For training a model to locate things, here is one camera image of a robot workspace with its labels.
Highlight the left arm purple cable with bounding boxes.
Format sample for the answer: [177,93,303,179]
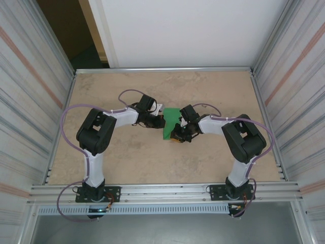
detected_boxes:
[56,89,143,224]

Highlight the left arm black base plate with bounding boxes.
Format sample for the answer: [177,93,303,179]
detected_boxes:
[75,186,121,203]

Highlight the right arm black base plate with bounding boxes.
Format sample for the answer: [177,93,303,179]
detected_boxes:
[208,183,254,201]

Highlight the white door frame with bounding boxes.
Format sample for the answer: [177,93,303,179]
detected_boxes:
[78,0,119,69]

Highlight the aluminium table edge rail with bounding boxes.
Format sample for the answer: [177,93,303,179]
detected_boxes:
[75,66,254,75]

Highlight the grey metal sheet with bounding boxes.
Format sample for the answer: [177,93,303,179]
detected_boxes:
[24,202,309,244]

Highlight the aluminium frame post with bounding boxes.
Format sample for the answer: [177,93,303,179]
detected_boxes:
[252,0,305,74]
[15,0,77,77]

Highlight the green paper sheet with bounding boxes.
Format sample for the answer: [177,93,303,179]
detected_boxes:
[162,108,184,140]

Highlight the aluminium table side rail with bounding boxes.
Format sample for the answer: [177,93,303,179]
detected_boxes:
[45,72,77,184]
[250,71,287,181]

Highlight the wide aluminium mounting rail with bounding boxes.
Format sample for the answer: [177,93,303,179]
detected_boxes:
[26,180,304,205]

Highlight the grey slotted cable duct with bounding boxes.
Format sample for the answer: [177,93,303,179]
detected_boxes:
[37,204,231,215]

